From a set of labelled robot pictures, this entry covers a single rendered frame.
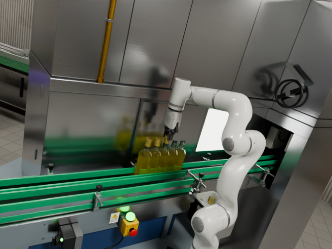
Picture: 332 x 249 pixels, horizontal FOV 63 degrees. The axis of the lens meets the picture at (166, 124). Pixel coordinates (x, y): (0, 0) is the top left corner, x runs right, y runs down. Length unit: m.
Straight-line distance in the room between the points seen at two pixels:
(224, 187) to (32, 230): 0.80
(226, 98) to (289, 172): 1.17
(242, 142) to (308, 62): 1.22
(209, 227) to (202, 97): 0.56
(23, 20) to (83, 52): 4.80
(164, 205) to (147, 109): 0.52
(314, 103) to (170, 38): 1.12
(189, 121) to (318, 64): 0.97
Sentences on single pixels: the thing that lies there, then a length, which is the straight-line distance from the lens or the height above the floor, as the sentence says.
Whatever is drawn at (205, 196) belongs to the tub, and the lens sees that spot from 1.76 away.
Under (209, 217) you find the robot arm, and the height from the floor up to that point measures 1.19.
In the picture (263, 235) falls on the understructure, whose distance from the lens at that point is 2.46.
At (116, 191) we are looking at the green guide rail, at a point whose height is 1.13.
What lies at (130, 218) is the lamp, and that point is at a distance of 1.37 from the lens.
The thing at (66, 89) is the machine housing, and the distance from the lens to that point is 1.31.
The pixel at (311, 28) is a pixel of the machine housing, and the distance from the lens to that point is 2.22.
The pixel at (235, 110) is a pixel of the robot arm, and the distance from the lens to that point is 1.13.
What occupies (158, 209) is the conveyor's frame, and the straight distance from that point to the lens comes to 1.52.
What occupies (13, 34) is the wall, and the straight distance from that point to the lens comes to 6.25.
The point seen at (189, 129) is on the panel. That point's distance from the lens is 1.73.
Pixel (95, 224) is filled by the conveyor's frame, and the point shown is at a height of 0.97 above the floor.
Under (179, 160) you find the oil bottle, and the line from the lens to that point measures 1.59.
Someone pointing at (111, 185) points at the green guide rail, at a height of 1.11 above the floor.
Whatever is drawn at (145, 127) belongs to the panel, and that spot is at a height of 1.34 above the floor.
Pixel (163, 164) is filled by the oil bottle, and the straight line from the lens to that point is 1.53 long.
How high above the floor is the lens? 1.88
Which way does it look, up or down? 19 degrees down
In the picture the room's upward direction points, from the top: 15 degrees clockwise
